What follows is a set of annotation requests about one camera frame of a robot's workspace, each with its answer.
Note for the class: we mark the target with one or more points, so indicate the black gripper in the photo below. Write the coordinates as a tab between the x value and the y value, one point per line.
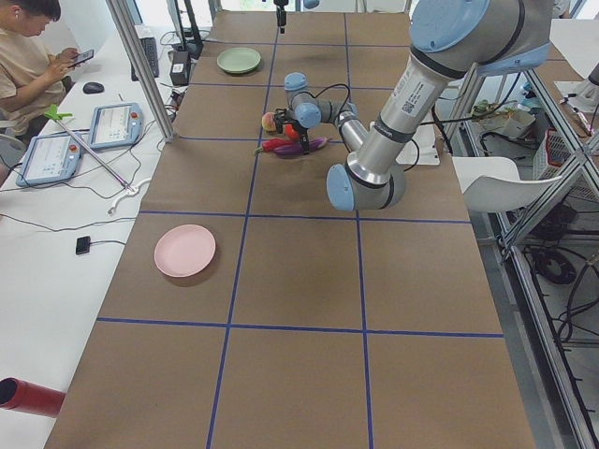
281	16
302	134

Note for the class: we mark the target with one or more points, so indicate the purple eggplant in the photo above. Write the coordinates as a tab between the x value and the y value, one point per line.
296	149

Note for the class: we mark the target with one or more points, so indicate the red tomato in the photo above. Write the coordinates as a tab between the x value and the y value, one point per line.
291	133

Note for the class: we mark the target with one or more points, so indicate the red chili pepper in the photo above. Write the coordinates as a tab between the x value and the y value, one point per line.
270	145

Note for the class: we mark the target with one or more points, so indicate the peach fruit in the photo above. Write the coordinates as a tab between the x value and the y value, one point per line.
268	123

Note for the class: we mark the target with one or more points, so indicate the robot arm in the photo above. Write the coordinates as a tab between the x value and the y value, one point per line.
448	38

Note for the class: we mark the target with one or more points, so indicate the light green plate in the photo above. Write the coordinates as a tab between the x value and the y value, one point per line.
239	60

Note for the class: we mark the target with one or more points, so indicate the black power box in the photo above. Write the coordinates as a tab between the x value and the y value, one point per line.
180	68

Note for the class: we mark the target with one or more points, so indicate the black keyboard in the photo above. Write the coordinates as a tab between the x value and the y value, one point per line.
148	45

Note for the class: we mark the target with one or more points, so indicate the pink plate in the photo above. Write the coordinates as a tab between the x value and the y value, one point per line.
184	250

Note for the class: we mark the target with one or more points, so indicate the white chair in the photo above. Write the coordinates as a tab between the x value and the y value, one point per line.
493	184

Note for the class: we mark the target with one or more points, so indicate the far teach pendant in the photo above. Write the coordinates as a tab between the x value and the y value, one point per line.
115	126

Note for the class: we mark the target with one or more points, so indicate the teach pendant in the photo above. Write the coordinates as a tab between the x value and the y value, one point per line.
115	126
49	159

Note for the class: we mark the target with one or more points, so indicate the black smartphone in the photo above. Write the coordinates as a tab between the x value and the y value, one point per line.
82	58

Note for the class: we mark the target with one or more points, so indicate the black computer mouse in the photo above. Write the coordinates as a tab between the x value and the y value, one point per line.
92	87

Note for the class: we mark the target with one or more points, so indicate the small black device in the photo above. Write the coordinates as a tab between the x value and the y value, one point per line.
83	245

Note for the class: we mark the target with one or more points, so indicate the green-tipped grabber stick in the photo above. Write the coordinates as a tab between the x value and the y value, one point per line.
54	115

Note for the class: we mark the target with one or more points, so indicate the white plastic basket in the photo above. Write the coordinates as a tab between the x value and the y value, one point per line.
551	154

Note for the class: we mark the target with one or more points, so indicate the near teach pendant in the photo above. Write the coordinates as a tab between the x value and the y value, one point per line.
49	159

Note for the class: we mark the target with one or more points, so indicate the seated person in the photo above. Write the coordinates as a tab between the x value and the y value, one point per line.
32	78

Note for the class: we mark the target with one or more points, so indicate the red cylinder bottle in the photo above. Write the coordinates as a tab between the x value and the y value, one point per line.
21	396

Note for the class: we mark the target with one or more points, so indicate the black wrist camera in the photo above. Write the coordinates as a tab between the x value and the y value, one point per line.
280	120

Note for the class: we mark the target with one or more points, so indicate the aluminium frame post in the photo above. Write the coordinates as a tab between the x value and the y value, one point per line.
126	28

